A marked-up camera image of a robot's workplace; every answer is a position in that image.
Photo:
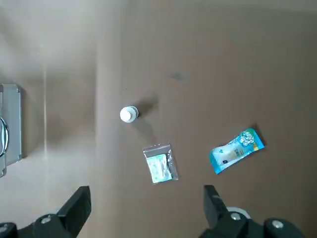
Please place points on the silver aluminium medicine case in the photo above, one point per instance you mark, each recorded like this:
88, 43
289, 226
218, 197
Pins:
13, 124

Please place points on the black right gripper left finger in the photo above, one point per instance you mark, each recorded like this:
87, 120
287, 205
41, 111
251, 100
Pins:
54, 226

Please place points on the clear zip bag green patches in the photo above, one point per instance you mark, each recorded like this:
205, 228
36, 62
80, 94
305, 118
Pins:
159, 167

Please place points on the white plastic bottle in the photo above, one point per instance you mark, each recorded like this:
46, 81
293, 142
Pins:
128, 114

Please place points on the blue white foil packet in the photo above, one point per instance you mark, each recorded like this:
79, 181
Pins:
235, 151

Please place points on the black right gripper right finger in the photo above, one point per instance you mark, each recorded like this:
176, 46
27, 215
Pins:
235, 229

